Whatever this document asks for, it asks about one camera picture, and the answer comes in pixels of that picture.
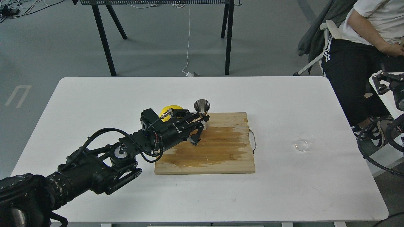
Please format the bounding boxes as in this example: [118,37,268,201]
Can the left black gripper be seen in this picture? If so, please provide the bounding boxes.
[140,109,210,153]

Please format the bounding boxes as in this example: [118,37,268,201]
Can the seated person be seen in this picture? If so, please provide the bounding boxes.
[321,0,404,147]

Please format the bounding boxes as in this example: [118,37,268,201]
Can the black trestle table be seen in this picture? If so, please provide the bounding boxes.
[72,0,241,77]

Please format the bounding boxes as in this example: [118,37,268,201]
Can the black cables on floor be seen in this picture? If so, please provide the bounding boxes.
[0,0,65,22]

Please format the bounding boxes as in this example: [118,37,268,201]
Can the grey jacket on chair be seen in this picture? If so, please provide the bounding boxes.
[297,0,356,65]

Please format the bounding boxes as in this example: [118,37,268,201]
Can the wooden cutting board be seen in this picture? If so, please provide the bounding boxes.
[154,112,255,175]

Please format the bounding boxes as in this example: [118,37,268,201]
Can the white office chair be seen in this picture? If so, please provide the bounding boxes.
[293,20,342,76]

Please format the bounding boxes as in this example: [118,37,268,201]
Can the small clear glass cup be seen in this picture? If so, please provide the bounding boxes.
[294,131,315,151]

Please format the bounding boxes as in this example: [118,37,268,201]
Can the steel jigger measuring cup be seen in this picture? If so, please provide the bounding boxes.
[194,99,210,118]

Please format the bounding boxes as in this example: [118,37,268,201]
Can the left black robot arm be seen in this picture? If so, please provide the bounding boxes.
[0,108,210,227]

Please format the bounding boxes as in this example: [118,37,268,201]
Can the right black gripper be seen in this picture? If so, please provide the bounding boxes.
[371,72,404,112]

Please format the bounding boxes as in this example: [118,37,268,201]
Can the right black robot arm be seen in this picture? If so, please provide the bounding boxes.
[358,71,404,177]

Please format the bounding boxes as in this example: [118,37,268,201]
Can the white cable on floor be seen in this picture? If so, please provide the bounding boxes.
[181,4,193,77]

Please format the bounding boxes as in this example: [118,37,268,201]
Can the yellow lemon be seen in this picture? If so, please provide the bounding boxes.
[159,105,183,122]

